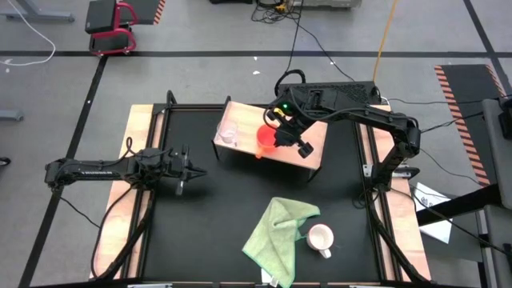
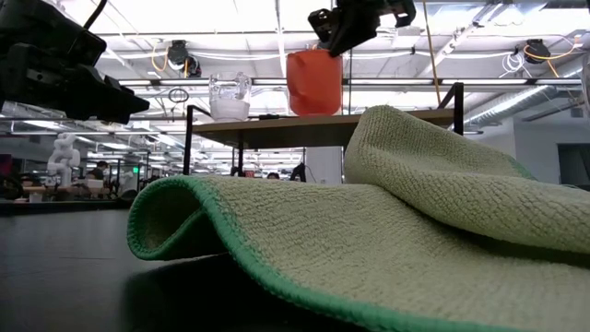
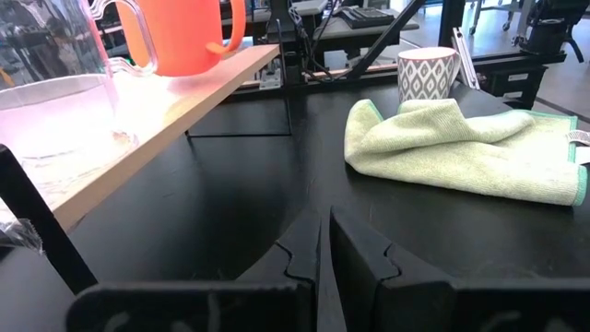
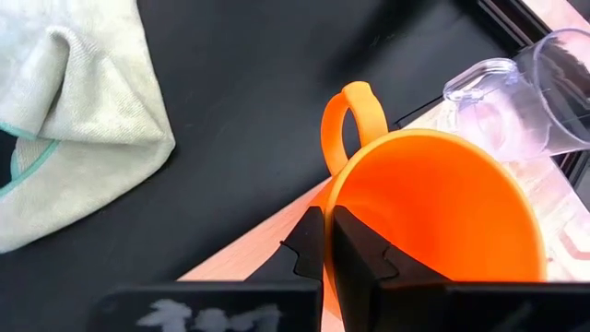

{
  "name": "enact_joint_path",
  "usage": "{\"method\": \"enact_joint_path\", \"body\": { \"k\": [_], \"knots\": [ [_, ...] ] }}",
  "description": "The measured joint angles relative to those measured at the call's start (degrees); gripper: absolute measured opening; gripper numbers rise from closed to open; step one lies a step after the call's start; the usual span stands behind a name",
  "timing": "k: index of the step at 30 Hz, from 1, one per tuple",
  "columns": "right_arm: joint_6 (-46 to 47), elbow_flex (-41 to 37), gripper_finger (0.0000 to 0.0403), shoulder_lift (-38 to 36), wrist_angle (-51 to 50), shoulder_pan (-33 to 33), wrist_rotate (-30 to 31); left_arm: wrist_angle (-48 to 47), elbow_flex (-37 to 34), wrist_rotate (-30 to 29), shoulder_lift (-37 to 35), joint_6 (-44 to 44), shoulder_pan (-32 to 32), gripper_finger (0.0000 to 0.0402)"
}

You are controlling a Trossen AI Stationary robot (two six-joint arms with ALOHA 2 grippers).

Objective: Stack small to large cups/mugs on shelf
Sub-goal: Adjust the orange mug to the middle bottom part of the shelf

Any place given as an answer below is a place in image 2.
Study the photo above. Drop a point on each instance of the person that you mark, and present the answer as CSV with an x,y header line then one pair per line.
x,y
97,173

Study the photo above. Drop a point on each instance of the clear plastic cup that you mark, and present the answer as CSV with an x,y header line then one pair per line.
x,y
229,108

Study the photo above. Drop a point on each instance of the green microfiber cloth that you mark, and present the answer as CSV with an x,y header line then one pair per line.
x,y
369,230

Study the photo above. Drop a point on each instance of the wooden shelf with black legs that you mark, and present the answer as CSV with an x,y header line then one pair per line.
x,y
299,133

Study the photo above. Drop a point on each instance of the person's head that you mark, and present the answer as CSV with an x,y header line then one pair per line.
x,y
273,175

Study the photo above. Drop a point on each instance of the white building column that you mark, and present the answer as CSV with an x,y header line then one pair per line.
x,y
322,166

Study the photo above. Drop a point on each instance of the orange plastic mug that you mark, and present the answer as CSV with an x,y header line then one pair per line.
x,y
313,87

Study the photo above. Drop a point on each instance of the white distant robot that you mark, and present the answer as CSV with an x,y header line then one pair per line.
x,y
64,157

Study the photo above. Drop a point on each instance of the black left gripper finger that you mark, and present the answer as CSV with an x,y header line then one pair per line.
x,y
113,103

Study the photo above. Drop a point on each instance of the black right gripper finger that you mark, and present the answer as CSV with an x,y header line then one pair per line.
x,y
352,30

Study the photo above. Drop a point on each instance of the black distant robot arm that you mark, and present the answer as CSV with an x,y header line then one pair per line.
x,y
299,171

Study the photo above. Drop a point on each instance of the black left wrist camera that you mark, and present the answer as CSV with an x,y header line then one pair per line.
x,y
41,27

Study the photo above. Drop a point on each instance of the white patterned ceramic mug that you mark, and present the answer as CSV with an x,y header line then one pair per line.
x,y
586,85

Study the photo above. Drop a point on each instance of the black vertical pipe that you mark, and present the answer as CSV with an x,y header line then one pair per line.
x,y
350,83

